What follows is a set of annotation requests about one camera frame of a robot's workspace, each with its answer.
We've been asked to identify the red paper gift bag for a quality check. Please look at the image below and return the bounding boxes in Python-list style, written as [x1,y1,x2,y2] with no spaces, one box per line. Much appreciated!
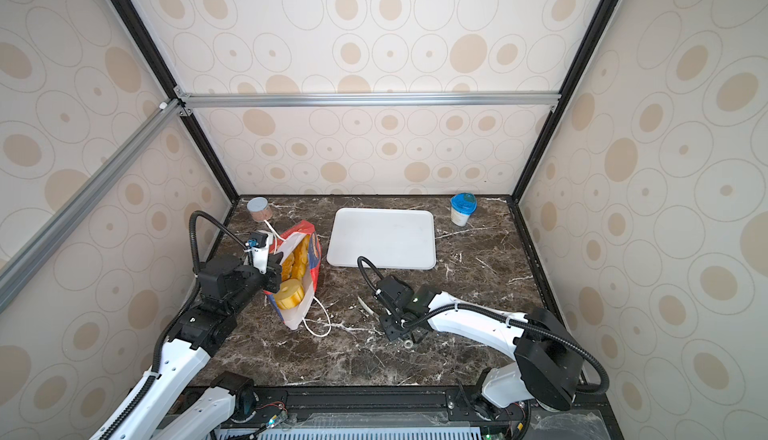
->
[267,220,332,338]

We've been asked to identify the long twisted fake bread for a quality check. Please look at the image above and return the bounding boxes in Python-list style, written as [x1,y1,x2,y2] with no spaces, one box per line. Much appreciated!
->
[281,235,311,281]

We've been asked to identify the yellow ring shaped fake bread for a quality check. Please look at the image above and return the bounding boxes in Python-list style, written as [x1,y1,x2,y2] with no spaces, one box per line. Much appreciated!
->
[273,278,305,310]

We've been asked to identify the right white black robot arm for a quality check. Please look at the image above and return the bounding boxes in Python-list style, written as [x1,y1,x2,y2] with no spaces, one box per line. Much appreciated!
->
[357,256,610,419]

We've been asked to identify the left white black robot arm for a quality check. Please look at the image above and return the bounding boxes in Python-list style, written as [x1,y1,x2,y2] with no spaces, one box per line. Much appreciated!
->
[93,210,283,439]

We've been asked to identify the white plastic tray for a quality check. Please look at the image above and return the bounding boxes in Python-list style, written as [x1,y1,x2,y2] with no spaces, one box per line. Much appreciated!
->
[327,207,437,270]

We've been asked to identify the blue lidded white cup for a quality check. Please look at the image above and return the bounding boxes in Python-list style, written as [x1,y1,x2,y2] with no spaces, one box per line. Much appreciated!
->
[450,192,478,227]

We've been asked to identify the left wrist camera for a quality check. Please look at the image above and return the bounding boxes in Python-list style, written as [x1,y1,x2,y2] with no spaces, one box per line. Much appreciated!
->
[246,231,270,249]

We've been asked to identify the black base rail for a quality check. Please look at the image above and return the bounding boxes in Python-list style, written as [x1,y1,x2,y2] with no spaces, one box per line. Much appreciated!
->
[201,382,623,439]

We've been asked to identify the horizontal aluminium frame rail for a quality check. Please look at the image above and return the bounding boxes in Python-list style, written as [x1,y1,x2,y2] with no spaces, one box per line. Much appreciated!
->
[180,92,561,108]

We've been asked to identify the left diagonal aluminium rail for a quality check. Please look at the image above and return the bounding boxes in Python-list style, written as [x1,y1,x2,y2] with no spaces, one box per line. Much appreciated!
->
[1,98,181,310]

